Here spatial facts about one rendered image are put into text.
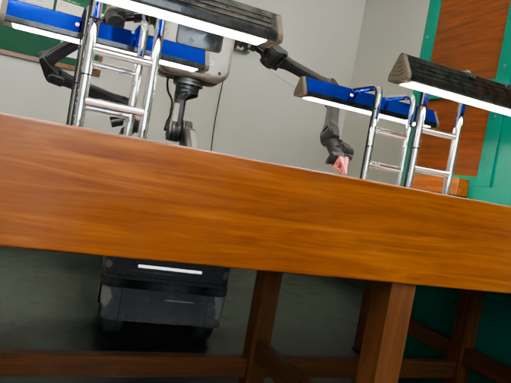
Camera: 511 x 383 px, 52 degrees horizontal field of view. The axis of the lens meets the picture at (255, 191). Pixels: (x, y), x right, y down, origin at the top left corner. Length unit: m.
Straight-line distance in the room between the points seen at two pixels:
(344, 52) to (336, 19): 0.28
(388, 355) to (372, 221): 0.28
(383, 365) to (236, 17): 0.79
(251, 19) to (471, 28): 1.46
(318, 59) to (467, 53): 2.15
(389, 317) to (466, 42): 1.65
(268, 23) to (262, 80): 2.96
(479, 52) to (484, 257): 1.37
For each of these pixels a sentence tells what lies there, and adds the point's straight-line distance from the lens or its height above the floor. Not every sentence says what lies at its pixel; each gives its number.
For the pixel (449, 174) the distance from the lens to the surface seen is 1.74.
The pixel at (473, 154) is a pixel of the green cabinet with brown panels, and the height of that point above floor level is 0.97.
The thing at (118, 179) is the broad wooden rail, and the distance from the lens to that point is 0.80.
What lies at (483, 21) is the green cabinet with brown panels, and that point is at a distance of 2.47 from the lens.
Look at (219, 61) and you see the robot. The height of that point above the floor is 1.20.
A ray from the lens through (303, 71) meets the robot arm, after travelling 2.62.
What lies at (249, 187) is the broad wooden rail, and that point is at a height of 0.72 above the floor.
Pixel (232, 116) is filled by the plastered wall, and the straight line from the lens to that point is 4.04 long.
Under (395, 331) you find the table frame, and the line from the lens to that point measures 1.09.
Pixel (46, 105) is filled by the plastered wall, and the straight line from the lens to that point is 3.72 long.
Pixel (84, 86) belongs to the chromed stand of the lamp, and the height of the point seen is 0.87.
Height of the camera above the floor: 0.74
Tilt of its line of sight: 2 degrees down
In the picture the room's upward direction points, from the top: 10 degrees clockwise
